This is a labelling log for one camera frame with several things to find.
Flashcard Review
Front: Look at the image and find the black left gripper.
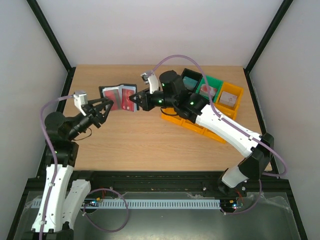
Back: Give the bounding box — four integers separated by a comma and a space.
67, 97, 115, 141

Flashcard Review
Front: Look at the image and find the black leather card holder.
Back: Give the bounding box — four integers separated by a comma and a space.
98, 83, 139, 112

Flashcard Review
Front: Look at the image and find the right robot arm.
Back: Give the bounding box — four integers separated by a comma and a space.
129, 70, 274, 196

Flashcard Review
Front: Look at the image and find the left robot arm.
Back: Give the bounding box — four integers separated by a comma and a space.
22, 94, 114, 240

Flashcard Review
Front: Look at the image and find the red card in holder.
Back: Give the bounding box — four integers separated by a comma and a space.
103, 89, 121, 111

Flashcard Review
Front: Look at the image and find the teal card stack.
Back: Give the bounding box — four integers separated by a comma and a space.
183, 76, 198, 91

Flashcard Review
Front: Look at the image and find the white red circle card stack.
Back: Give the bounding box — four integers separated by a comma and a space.
199, 84, 218, 98

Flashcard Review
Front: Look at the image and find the white pink card stack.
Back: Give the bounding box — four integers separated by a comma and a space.
218, 91, 238, 108

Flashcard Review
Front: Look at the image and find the yellow bin front left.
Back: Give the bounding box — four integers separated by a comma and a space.
160, 108, 184, 126

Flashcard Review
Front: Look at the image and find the yellow bin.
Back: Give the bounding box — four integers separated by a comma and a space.
181, 119, 205, 135
214, 82, 244, 120
160, 108, 184, 126
203, 129, 226, 144

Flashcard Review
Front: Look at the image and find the black bin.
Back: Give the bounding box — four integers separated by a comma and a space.
181, 68, 203, 92

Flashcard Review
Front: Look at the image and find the yellow bin front middle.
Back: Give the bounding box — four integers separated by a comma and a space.
181, 119, 205, 135

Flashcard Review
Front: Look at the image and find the yellow bin front right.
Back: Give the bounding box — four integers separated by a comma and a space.
203, 129, 226, 144

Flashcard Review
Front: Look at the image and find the green bin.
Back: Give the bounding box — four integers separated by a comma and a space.
195, 75, 224, 103

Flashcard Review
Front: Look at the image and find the yellow bin back right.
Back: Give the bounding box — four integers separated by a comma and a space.
214, 82, 244, 120

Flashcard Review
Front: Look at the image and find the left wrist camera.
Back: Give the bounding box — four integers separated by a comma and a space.
73, 90, 88, 116

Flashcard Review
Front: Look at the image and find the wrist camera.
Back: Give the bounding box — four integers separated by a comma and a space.
73, 90, 88, 116
140, 70, 160, 94

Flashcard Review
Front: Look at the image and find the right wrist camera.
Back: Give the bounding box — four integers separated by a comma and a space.
140, 70, 160, 94

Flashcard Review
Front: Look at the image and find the left frame post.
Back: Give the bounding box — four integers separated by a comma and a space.
26, 0, 76, 73

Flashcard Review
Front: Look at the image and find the frame post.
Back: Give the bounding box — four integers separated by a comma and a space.
244, 0, 293, 75
26, 0, 76, 73

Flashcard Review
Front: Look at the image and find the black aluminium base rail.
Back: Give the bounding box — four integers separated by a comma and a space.
23, 170, 293, 198

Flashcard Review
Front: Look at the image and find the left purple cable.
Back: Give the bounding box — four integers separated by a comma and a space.
37, 94, 76, 240

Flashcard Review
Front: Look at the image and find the purple cable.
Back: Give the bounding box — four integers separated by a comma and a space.
147, 54, 288, 217
37, 94, 76, 240

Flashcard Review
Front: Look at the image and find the slotted cable duct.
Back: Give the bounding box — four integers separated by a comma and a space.
31, 198, 222, 209

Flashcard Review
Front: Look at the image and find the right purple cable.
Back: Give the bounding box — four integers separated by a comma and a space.
147, 54, 288, 217

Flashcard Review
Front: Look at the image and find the right frame post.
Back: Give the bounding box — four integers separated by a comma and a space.
244, 0, 293, 75

